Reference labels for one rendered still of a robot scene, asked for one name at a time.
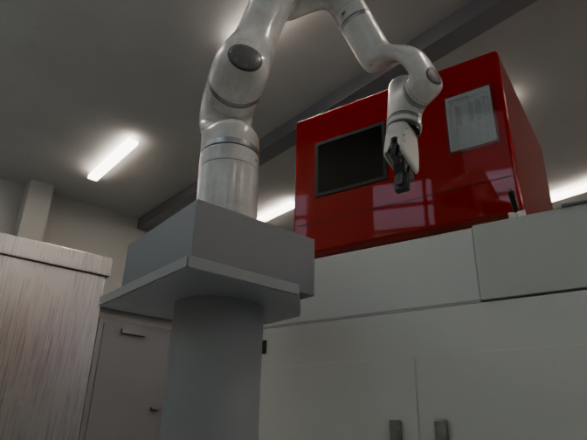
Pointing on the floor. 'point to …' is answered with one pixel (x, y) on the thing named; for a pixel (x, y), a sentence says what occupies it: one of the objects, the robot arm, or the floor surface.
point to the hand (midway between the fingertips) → (402, 183)
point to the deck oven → (46, 335)
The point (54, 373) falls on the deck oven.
